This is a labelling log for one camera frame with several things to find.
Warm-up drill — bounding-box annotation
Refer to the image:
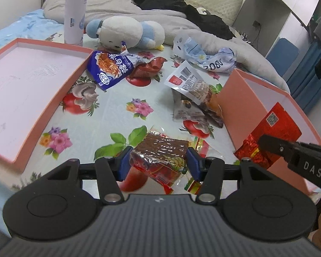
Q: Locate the white spray bottle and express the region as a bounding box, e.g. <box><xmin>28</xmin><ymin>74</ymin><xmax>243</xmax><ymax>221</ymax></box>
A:
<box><xmin>64</xmin><ymin>0</ymin><xmax>88</xmax><ymax>46</ymax></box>

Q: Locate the blue snack packet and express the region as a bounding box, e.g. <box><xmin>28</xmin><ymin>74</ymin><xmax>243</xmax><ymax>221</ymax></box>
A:
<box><xmin>87</xmin><ymin>41</ymin><xmax>146</xmax><ymax>91</ymax></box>

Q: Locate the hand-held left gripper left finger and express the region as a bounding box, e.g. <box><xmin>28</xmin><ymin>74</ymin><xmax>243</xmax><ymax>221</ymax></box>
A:
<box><xmin>40</xmin><ymin>146</ymin><xmax>134</xmax><ymax>205</ymax></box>

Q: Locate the dark small snack packet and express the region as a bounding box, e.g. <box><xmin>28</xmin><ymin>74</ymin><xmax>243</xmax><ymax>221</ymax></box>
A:
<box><xmin>172</xmin><ymin>99</ymin><xmax>224</xmax><ymax>128</ymax></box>

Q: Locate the black fleece clothing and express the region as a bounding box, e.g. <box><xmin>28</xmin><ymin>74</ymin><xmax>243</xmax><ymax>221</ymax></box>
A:
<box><xmin>126</xmin><ymin>0</ymin><xmax>236</xmax><ymax>40</ymax></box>

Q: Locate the white wardrobe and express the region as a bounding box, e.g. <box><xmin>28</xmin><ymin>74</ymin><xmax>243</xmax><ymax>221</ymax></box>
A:
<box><xmin>234</xmin><ymin>0</ymin><xmax>321</xmax><ymax>67</ymax></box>

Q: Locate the white barcode snack packet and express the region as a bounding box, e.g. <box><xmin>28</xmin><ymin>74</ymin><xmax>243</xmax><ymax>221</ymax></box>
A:
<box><xmin>164</xmin><ymin>60</ymin><xmax>222</xmax><ymax>114</ymax></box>

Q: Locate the white blue plush penguin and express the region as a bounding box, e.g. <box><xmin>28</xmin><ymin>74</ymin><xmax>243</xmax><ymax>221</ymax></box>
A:
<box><xmin>86</xmin><ymin>16</ymin><xmax>166</xmax><ymax>51</ymax></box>

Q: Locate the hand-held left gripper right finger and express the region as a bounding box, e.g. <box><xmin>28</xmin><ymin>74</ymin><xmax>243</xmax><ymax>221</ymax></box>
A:
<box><xmin>187</xmin><ymin>147</ymin><xmax>280</xmax><ymax>204</ymax></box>

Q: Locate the blue chair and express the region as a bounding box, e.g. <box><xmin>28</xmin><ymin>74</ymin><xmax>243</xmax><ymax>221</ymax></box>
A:
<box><xmin>266</xmin><ymin>37</ymin><xmax>300</xmax><ymax>77</ymax></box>

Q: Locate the red foil snack packet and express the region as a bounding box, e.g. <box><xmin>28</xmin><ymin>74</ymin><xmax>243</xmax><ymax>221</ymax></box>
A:
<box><xmin>234</xmin><ymin>102</ymin><xmax>303</xmax><ymax>169</ymax></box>

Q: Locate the pink cardboard box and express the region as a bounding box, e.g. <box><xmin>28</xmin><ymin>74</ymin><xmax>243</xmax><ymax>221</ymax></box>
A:
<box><xmin>215</xmin><ymin>68</ymin><xmax>321</xmax><ymax>194</ymax></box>

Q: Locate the grey duvet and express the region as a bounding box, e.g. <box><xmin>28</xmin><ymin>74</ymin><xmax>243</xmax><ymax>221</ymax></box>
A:
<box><xmin>41</xmin><ymin>0</ymin><xmax>291</xmax><ymax>91</ymax></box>

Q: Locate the blue curtain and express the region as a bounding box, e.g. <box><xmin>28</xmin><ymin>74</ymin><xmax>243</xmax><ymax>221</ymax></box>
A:
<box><xmin>286</xmin><ymin>40</ymin><xmax>321</xmax><ymax>113</ymax></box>

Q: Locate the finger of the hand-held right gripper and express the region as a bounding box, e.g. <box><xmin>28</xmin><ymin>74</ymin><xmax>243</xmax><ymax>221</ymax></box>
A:
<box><xmin>257</xmin><ymin>134</ymin><xmax>295</xmax><ymax>159</ymax></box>

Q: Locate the floral plastic sheet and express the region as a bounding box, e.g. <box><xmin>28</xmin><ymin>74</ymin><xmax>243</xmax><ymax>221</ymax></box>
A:
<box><xmin>19</xmin><ymin>29</ymin><xmax>244</xmax><ymax>196</ymax></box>

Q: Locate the brown strip snack packet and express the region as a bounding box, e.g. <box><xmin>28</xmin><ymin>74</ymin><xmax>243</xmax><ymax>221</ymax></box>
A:
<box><xmin>130</xmin><ymin>131</ymin><xmax>190</xmax><ymax>188</ymax></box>

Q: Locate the dark red snack packet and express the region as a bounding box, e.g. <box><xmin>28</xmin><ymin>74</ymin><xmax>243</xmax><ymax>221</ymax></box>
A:
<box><xmin>131</xmin><ymin>57</ymin><xmax>168</xmax><ymax>79</ymax></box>

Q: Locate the pink box lid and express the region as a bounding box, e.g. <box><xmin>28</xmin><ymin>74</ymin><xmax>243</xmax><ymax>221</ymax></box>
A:
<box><xmin>0</xmin><ymin>38</ymin><xmax>94</xmax><ymax>173</ymax></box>

